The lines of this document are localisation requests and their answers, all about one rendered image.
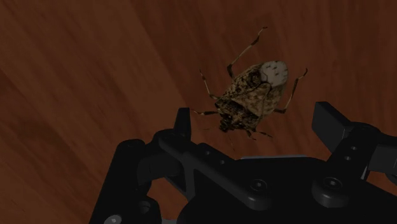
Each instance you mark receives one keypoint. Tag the brown speckled bug figure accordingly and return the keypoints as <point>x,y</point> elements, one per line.
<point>251,97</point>

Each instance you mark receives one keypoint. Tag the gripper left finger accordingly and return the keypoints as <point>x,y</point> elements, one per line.
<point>173,149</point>

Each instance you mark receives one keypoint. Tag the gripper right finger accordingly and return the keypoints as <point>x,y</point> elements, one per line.
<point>350,145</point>

